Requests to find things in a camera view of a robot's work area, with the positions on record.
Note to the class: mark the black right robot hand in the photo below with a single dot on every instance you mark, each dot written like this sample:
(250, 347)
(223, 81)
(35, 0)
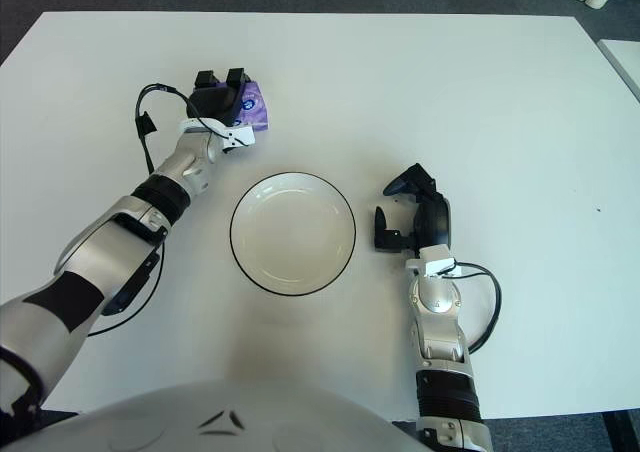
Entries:
(435, 224)

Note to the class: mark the black table leg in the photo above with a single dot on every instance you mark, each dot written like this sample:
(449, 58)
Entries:
(614, 432)

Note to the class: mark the white side table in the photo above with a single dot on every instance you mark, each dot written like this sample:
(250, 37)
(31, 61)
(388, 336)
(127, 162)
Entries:
(625, 59)

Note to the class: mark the purple tissue paper pack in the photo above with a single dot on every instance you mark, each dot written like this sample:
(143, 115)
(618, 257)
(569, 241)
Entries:
(257, 107)

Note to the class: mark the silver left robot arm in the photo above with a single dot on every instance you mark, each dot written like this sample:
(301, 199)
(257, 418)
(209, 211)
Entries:
(110, 252)

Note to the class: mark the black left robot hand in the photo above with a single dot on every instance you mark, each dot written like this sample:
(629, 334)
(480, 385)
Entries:
(212, 102)

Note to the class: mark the white plate with black rim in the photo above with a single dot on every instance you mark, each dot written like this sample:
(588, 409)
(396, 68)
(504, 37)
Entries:
(292, 234)

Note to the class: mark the grey robot torso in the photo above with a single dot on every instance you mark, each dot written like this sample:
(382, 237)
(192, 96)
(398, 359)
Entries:
(225, 417)

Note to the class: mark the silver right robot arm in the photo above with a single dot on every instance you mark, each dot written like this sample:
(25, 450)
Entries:
(437, 302)

